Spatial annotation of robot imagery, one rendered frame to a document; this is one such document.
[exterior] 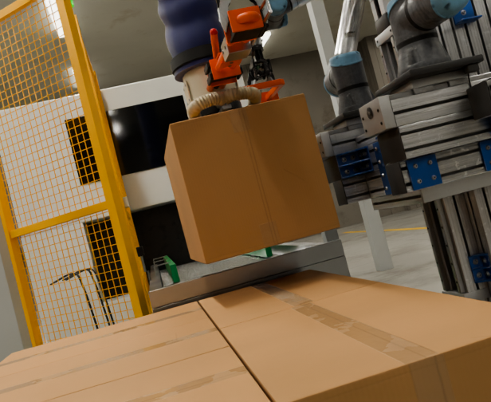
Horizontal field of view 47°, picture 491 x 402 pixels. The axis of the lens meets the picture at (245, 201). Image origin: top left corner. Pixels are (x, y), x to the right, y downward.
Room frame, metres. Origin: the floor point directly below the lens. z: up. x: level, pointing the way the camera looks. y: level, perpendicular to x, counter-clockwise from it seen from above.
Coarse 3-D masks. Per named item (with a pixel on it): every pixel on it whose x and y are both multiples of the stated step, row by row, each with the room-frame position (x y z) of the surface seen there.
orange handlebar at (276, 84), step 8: (240, 16) 1.24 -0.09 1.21; (248, 16) 1.24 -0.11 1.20; (256, 16) 1.24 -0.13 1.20; (216, 64) 1.56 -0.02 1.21; (224, 64) 1.51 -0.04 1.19; (232, 64) 1.54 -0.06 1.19; (280, 80) 1.96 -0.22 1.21; (208, 88) 1.77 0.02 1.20; (264, 88) 1.96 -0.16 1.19; (272, 88) 2.07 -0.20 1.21; (280, 88) 2.02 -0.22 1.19; (272, 96) 2.12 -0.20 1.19
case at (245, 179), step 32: (192, 128) 1.55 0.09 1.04; (224, 128) 1.57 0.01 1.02; (256, 128) 1.58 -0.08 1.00; (288, 128) 1.60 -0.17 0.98; (192, 160) 1.55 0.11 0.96; (224, 160) 1.56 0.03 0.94; (256, 160) 1.58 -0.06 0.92; (288, 160) 1.59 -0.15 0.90; (320, 160) 1.61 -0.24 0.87; (192, 192) 1.54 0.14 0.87; (224, 192) 1.56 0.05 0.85; (256, 192) 1.57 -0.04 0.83; (288, 192) 1.59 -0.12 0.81; (320, 192) 1.61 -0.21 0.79; (192, 224) 1.64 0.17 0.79; (224, 224) 1.55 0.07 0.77; (256, 224) 1.57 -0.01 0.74; (288, 224) 1.58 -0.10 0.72; (320, 224) 1.60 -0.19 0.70; (192, 256) 1.99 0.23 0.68; (224, 256) 1.55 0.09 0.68
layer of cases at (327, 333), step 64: (192, 320) 1.48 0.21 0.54; (256, 320) 1.26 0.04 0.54; (320, 320) 1.09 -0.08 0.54; (384, 320) 0.96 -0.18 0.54; (448, 320) 0.86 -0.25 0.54; (0, 384) 1.27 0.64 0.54; (64, 384) 1.10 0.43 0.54; (128, 384) 0.97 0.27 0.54; (192, 384) 0.87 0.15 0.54; (256, 384) 0.78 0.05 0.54; (320, 384) 0.71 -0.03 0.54; (384, 384) 0.70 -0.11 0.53; (448, 384) 0.72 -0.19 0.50
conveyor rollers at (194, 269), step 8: (240, 256) 3.37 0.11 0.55; (248, 256) 3.20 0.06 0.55; (256, 256) 3.10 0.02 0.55; (272, 256) 2.84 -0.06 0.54; (184, 264) 4.10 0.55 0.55; (192, 264) 3.85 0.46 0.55; (200, 264) 3.59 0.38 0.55; (208, 264) 3.42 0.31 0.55; (216, 264) 3.24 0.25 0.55; (224, 264) 3.07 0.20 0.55; (232, 264) 2.98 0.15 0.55; (240, 264) 2.81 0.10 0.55; (160, 272) 3.89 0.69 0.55; (168, 272) 3.64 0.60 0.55; (184, 272) 3.30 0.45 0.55; (192, 272) 3.13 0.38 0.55; (200, 272) 2.96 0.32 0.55; (208, 272) 2.87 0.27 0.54; (216, 272) 2.70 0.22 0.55; (168, 280) 3.01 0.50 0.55; (184, 280) 2.76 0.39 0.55
